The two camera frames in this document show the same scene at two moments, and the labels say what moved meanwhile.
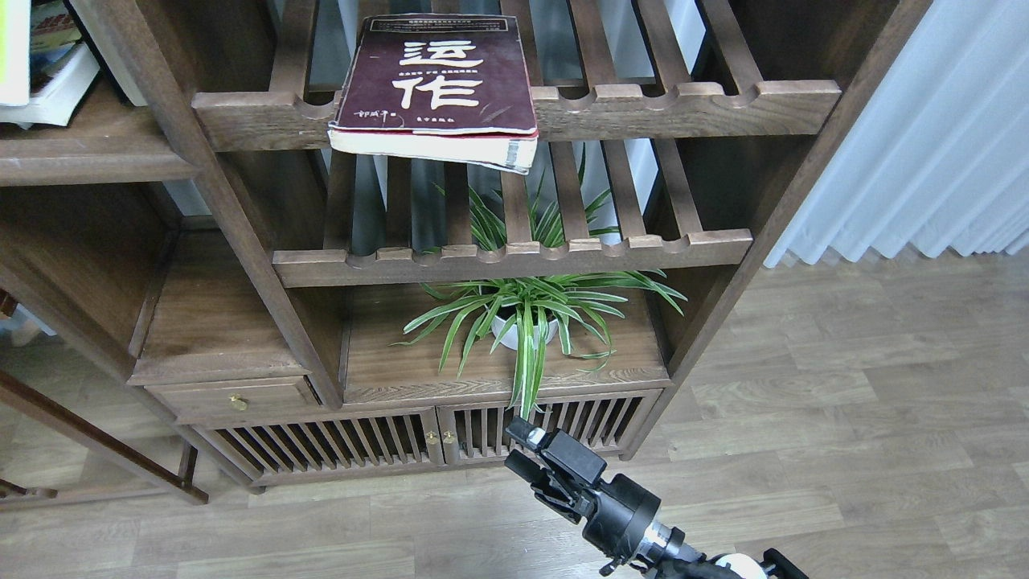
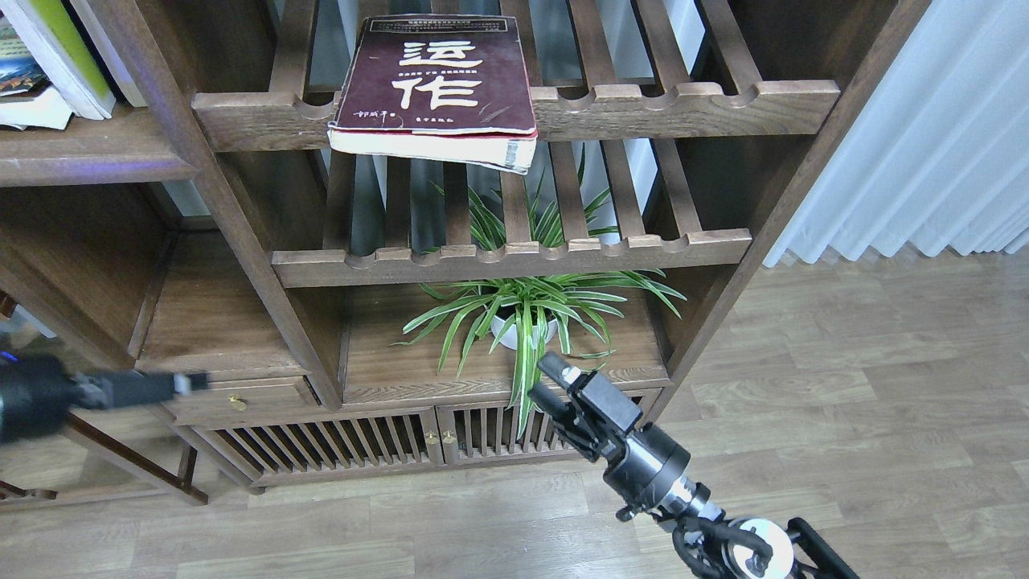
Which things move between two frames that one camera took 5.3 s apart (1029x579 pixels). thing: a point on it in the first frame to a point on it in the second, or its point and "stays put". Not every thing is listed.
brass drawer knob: [238, 403] stays put
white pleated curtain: [938, 157] stays put
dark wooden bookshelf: [320, 312] stays put
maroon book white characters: [447, 88] stays put
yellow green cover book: [14, 51] to [59, 47]
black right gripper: [619, 515] to [645, 465]
